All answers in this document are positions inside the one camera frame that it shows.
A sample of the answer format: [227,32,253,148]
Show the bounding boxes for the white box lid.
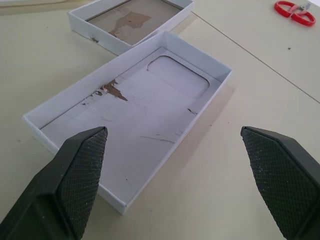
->
[67,0,196,56]

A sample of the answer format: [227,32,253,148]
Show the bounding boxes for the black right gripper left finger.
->
[0,126,109,240]

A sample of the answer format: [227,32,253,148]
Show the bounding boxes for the red-handled scissors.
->
[273,0,316,27]

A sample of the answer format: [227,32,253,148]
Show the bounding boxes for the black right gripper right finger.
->
[240,125,320,240]

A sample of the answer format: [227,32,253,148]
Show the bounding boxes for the dark blue smartphone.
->
[22,31,233,216]

